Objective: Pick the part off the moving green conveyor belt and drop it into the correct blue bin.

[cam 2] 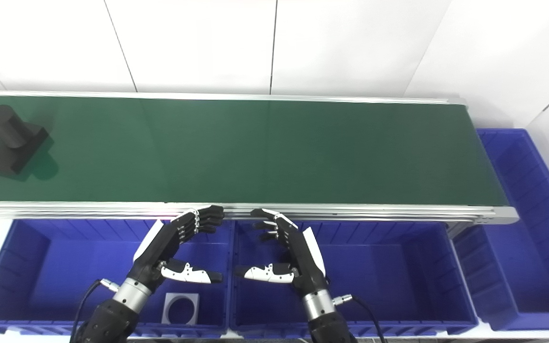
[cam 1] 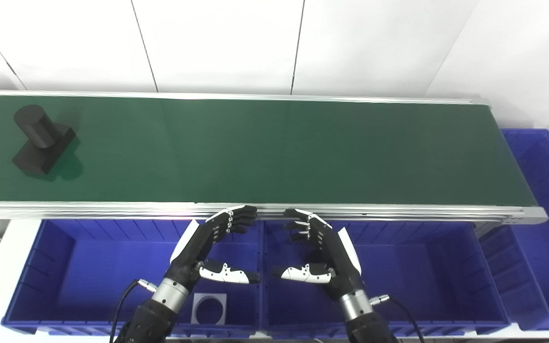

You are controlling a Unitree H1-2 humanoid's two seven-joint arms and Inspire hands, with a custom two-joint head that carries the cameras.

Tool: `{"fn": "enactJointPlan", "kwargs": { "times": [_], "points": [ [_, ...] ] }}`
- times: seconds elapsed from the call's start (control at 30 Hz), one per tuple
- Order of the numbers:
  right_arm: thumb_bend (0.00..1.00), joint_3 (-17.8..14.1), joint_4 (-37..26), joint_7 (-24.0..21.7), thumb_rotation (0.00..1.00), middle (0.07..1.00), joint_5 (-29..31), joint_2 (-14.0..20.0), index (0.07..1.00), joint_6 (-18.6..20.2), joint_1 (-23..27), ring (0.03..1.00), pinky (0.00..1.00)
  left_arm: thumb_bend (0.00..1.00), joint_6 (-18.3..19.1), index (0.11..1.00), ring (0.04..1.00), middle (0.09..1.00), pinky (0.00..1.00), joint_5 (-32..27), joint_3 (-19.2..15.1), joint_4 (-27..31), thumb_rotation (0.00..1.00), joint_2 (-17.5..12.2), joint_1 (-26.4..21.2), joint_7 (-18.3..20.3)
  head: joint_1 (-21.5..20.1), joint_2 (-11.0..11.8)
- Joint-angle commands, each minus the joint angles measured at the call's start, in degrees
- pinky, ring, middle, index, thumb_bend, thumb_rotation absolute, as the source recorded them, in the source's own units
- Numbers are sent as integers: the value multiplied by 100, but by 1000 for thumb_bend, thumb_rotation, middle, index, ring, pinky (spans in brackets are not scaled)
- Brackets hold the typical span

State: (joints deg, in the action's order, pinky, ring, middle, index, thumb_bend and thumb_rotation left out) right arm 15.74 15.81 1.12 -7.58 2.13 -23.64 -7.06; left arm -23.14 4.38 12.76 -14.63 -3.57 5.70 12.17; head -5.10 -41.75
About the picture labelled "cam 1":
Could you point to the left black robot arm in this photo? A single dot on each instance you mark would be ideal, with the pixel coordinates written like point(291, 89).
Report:
point(153, 319)

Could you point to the blue plastic bin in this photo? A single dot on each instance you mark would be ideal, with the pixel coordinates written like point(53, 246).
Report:
point(546, 228)
point(98, 271)
point(422, 276)

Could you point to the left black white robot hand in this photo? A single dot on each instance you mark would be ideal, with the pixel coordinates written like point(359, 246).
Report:
point(193, 247)

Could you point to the gray square plate with hole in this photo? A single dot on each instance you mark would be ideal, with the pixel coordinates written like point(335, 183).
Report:
point(198, 300)

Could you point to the green conveyor belt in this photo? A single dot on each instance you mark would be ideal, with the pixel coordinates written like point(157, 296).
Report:
point(279, 152)
point(112, 209)

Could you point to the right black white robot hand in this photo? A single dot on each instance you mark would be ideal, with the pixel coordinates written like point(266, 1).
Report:
point(331, 252)

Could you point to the black cylinder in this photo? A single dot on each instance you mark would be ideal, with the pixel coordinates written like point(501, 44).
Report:
point(41, 138)

